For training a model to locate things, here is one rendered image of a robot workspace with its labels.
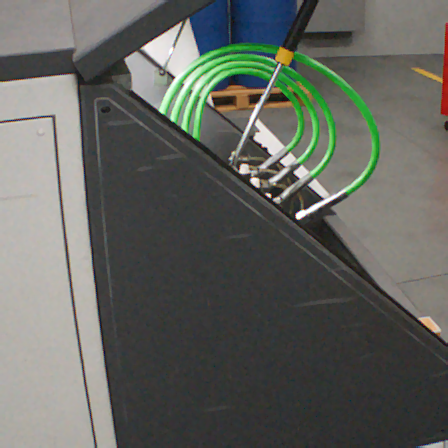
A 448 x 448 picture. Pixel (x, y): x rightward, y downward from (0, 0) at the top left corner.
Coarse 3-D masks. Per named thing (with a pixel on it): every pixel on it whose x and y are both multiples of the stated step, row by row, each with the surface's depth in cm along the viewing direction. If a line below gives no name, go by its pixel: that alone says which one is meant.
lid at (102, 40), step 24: (72, 0) 130; (96, 0) 111; (120, 0) 96; (144, 0) 86; (168, 0) 81; (192, 0) 81; (72, 24) 104; (96, 24) 91; (120, 24) 81; (144, 24) 81; (168, 24) 82; (96, 48) 81; (120, 48) 82; (96, 72) 82
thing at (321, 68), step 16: (224, 48) 116; (240, 48) 115; (256, 48) 115; (272, 48) 115; (192, 64) 118; (320, 64) 115; (176, 80) 120; (336, 80) 115; (352, 96) 115; (368, 112) 116; (368, 176) 121; (352, 192) 122
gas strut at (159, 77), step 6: (180, 30) 149; (174, 42) 150; (174, 48) 151; (168, 54) 151; (168, 60) 151; (156, 72) 152; (162, 72) 152; (156, 78) 152; (162, 78) 152; (156, 84) 153; (162, 84) 153
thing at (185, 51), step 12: (180, 24) 153; (168, 36) 153; (180, 36) 154; (192, 36) 155; (144, 48) 153; (156, 48) 154; (168, 48) 155; (180, 48) 155; (192, 48) 156; (156, 60) 155; (180, 60) 156; (192, 60) 157; (180, 72) 157; (192, 72) 158
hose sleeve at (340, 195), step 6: (336, 192) 123; (342, 192) 122; (324, 198) 124; (330, 198) 123; (336, 198) 123; (342, 198) 123; (318, 204) 124; (324, 204) 124; (330, 204) 124; (306, 210) 125; (312, 210) 125; (318, 210) 124; (324, 210) 124; (306, 216) 125; (312, 216) 125
